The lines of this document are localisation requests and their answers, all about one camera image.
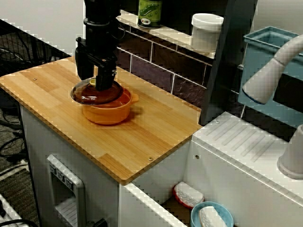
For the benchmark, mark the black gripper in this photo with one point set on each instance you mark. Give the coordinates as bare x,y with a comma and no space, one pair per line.
100,40

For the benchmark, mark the brown glass lid yellow knob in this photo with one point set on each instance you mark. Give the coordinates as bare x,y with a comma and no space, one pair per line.
85,94

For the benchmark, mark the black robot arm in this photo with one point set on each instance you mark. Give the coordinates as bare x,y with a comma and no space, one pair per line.
99,9

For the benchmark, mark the orange toy pot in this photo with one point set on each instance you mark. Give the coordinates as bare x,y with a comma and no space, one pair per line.
106,113

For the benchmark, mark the dark tiled shelf unit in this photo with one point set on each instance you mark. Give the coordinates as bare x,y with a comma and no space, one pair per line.
165,59

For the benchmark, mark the green labelled can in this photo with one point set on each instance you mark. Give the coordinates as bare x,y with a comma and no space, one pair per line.
150,14

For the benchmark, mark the white kitchen cabinet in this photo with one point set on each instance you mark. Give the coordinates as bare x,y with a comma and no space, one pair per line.
35,142

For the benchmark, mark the white plastic container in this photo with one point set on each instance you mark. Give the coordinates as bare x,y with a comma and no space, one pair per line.
206,35

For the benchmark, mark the red dish with sponge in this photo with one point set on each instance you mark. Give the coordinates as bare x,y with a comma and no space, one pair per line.
189,195

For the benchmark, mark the light blue plastic bin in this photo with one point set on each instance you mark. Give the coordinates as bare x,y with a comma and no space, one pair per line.
258,54

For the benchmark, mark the grey toy faucet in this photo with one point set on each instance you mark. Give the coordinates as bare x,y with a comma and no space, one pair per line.
260,80

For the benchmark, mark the white textured sponge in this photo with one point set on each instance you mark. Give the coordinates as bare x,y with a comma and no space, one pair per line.
210,217

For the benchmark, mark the light blue bowl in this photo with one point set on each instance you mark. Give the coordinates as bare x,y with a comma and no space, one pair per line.
227,214

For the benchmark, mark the aluminium frame rail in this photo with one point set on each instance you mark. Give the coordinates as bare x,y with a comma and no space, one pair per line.
9,212

